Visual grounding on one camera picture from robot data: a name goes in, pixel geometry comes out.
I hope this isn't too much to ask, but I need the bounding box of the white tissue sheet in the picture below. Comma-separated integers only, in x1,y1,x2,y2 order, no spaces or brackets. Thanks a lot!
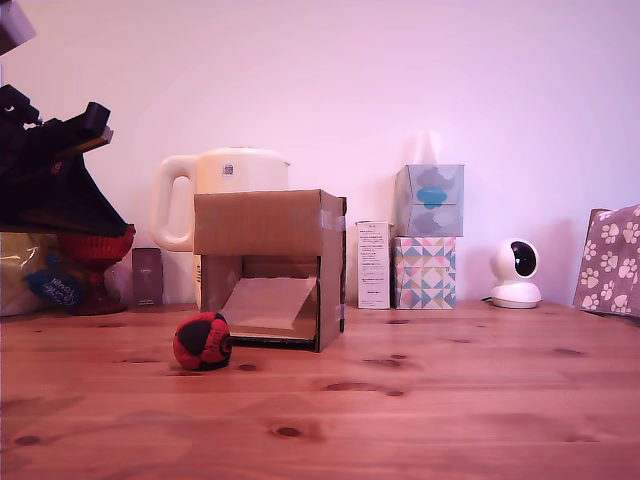
412,130,441,167

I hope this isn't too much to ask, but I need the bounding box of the plastic wrapped paper towel pack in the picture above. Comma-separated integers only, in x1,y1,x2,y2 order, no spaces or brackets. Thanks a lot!
0,232,84,317

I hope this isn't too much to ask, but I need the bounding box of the small white round camera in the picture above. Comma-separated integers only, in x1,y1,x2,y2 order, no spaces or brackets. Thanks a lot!
488,237,543,309

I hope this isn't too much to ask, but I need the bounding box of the red glass goblet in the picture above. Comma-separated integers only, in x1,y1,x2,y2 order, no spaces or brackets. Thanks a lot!
57,225,136,316

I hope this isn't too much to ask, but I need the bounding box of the white plastic kettle jug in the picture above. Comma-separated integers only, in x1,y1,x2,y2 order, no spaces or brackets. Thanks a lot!
148,147,293,310

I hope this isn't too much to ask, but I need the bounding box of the tall white printed carton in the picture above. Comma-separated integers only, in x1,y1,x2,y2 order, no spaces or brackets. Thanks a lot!
355,221,392,310

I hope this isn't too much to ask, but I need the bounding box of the small dark purple box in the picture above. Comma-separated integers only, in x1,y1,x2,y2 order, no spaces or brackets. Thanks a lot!
131,247,165,307

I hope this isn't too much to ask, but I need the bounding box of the pale grey camera box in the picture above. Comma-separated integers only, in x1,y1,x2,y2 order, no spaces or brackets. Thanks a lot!
0,0,37,56

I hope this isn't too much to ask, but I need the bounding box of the cardboard dice tower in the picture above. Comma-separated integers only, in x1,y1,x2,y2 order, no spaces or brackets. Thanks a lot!
193,188,348,354

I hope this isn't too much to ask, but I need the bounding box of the paw print fabric bag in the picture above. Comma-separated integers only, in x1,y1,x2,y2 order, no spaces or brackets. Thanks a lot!
572,203,640,319

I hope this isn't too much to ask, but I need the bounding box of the geometric pattern tissue box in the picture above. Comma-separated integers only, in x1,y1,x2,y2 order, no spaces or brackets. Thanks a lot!
391,236,457,310

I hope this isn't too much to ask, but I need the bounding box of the red and black footbag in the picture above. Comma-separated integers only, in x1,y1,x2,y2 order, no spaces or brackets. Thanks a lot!
172,311,234,372

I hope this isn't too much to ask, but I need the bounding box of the cloud print tissue box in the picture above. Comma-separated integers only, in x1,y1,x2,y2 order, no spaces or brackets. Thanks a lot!
392,163,466,239

